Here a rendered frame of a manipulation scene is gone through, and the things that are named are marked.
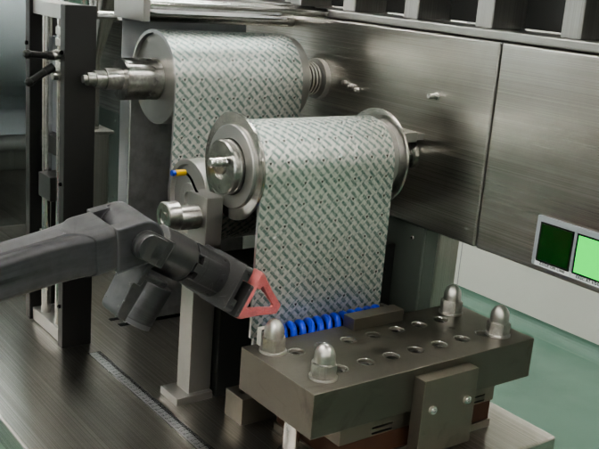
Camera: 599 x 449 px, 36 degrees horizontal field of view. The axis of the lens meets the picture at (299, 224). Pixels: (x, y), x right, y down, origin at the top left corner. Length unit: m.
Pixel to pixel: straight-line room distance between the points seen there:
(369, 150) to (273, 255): 0.21
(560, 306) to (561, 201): 3.04
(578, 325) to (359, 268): 2.95
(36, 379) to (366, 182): 0.57
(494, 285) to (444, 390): 3.31
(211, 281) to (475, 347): 0.38
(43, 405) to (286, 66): 0.64
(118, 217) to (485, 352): 0.54
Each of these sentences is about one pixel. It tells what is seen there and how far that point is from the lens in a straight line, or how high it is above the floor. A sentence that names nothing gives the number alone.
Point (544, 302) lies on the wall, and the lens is 4.35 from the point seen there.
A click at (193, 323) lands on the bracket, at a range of 1.31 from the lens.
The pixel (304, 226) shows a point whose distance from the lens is 1.27.
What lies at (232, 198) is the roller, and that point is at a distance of 1.25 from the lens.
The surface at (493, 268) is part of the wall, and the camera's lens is 4.52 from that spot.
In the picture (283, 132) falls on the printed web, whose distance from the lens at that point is 1.24.
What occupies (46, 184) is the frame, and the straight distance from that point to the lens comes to 1.51.
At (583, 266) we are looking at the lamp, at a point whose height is 1.17.
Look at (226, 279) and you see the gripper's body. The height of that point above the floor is 1.12.
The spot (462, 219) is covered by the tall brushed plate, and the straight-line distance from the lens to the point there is 1.38.
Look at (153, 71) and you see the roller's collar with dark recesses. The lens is 1.43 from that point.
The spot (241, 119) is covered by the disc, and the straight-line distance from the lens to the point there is 1.23.
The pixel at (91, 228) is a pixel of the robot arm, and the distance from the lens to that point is 1.06.
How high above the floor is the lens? 1.51
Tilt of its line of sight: 15 degrees down
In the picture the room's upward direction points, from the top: 5 degrees clockwise
